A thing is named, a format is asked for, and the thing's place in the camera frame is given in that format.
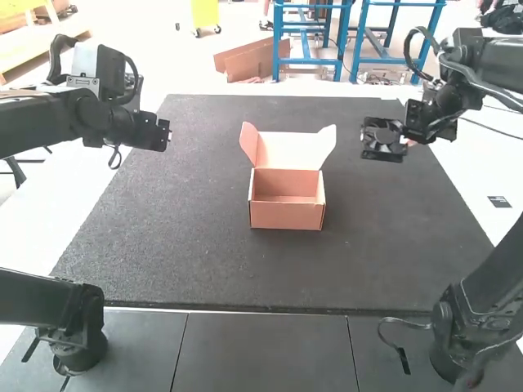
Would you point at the dark base panel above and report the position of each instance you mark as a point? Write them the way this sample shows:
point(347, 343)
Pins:
point(135, 355)
point(380, 367)
point(265, 355)

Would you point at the black square fan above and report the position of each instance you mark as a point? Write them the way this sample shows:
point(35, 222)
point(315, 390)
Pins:
point(382, 139)

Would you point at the black sticker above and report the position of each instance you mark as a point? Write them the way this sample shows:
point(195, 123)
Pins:
point(499, 202)

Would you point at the blue metal frame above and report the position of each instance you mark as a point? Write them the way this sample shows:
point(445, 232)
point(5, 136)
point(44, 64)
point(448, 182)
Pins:
point(310, 61)
point(392, 53)

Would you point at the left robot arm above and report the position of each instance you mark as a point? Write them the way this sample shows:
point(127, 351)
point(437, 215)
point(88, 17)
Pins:
point(49, 118)

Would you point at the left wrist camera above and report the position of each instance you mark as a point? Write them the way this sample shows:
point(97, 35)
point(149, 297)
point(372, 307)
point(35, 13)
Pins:
point(92, 65)

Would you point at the black bag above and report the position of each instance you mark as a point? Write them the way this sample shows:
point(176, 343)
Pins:
point(504, 18)

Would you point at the yellow wheeled cart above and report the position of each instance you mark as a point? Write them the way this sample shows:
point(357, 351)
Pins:
point(204, 14)

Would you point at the wooden pallet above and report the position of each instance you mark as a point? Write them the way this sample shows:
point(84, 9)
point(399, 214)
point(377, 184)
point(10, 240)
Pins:
point(37, 53)

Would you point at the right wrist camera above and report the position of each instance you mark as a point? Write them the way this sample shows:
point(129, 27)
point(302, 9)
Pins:
point(414, 113)

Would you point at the flat cardboard sheets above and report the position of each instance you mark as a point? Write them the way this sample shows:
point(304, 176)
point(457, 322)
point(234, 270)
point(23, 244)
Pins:
point(253, 57)

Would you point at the black mat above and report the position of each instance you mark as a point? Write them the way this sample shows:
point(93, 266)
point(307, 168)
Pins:
point(184, 228)

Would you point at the cardboard box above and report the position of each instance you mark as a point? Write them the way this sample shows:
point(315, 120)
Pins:
point(286, 192)

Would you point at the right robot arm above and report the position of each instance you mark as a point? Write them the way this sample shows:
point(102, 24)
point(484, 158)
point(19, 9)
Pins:
point(486, 298)

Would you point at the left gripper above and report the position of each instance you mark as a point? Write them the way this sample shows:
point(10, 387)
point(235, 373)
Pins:
point(148, 130)

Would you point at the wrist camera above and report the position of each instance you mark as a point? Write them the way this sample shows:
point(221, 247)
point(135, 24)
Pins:
point(92, 65)
point(414, 113)

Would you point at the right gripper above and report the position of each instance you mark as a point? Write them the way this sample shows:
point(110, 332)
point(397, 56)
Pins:
point(443, 106)

